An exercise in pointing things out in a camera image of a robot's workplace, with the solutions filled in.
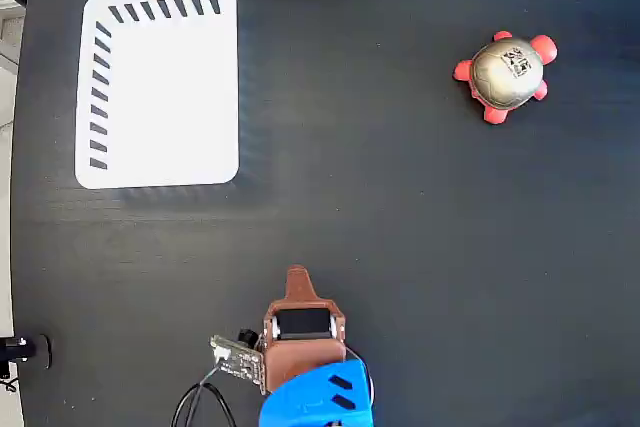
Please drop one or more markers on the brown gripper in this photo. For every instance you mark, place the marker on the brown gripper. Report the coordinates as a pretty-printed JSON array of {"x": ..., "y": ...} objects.
[{"x": 303, "y": 358}]

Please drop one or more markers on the red turtle toy grey shell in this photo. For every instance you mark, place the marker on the red turtle toy grey shell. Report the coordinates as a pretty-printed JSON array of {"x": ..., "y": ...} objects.
[{"x": 505, "y": 77}]

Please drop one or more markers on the white slotted tray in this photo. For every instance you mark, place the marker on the white slotted tray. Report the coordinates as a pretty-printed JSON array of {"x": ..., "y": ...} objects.
[{"x": 165, "y": 97}]

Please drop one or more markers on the black table clamp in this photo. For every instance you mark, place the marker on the black table clamp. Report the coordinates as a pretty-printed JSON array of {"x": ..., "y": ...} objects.
[{"x": 30, "y": 349}]

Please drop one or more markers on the green camera circuit board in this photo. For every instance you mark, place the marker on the green camera circuit board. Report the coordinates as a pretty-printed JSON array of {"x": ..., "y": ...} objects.
[{"x": 240, "y": 359}]

